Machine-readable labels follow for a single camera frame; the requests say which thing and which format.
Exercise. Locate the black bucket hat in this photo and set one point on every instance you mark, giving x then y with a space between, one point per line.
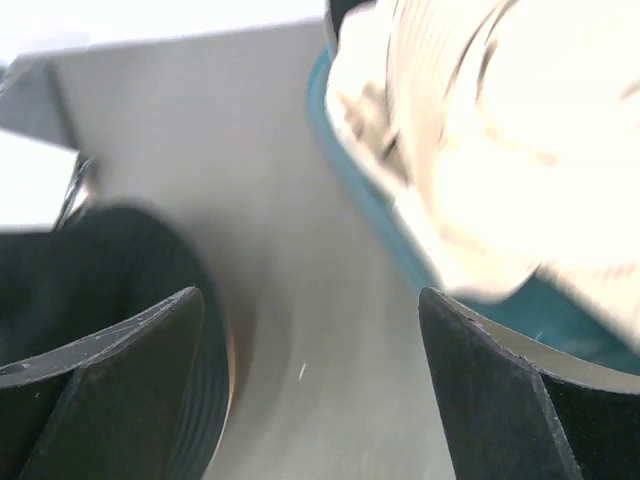
105 267

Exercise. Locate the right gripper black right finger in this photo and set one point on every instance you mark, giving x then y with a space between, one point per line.
514 408

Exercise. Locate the cream bucket hat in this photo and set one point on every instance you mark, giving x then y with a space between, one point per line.
504 135

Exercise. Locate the teal plastic bin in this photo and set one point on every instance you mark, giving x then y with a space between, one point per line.
537 310

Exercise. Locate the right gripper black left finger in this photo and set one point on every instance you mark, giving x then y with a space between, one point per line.
106 406

